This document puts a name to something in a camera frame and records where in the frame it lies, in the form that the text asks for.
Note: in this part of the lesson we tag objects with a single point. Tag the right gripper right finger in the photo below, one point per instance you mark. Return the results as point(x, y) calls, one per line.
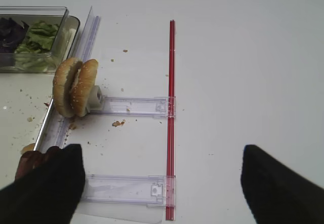
point(276, 194)

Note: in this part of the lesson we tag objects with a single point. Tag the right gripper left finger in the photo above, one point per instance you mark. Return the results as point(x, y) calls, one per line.
point(48, 194)

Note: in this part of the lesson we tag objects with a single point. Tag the dark meat patty slices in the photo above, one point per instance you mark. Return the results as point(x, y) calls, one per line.
point(33, 159)

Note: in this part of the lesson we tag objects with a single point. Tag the green lettuce leaves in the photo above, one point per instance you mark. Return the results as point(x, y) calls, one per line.
point(39, 38)

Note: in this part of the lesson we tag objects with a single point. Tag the white metal tray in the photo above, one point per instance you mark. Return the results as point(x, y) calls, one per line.
point(25, 98)

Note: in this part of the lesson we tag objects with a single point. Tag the white sesame bun pusher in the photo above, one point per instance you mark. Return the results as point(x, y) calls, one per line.
point(95, 100)

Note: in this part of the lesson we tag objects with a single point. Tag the sesame bun top right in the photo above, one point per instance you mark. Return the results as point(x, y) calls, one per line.
point(81, 88)

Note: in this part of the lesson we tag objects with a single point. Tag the sesame bun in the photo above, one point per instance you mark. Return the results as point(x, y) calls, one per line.
point(62, 82)
point(81, 88)

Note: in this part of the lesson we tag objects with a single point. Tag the sesame bun top left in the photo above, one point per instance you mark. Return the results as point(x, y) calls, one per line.
point(62, 82)

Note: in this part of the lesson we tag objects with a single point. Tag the right red rod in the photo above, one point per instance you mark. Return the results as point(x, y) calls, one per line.
point(171, 120)

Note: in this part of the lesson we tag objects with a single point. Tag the clear plastic salad box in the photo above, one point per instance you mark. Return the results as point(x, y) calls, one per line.
point(36, 63)

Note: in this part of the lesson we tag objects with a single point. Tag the purple cabbage shreds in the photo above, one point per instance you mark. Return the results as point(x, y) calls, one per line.
point(12, 34)

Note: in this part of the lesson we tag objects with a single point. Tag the right long clear rail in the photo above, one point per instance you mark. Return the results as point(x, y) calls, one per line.
point(54, 126)

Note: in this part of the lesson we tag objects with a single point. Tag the lower right clear rail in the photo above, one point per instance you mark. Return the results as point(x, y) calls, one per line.
point(152, 190)

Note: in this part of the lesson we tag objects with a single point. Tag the upper right clear rail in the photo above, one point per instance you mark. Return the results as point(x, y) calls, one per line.
point(161, 107)

